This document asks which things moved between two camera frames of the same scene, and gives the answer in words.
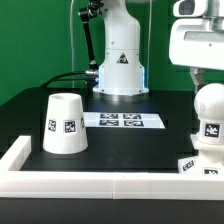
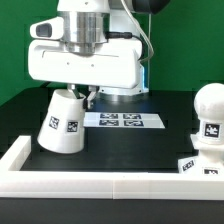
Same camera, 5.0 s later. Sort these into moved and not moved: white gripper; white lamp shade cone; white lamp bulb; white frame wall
Moved: white gripper
Not moved: white lamp bulb; white frame wall; white lamp shade cone
